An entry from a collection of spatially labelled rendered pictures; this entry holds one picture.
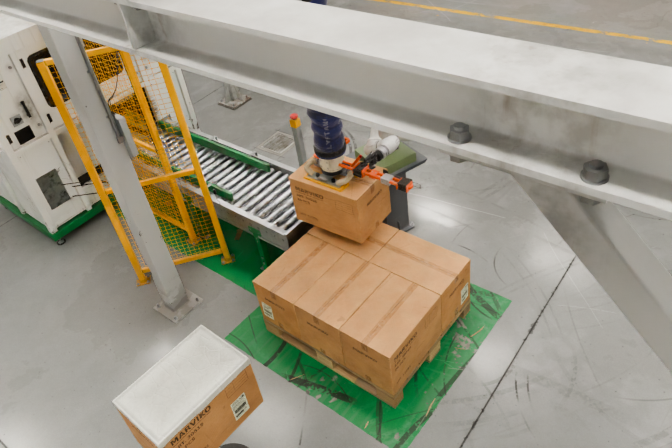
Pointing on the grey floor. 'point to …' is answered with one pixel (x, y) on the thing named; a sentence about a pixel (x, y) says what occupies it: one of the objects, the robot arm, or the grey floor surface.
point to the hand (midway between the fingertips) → (361, 170)
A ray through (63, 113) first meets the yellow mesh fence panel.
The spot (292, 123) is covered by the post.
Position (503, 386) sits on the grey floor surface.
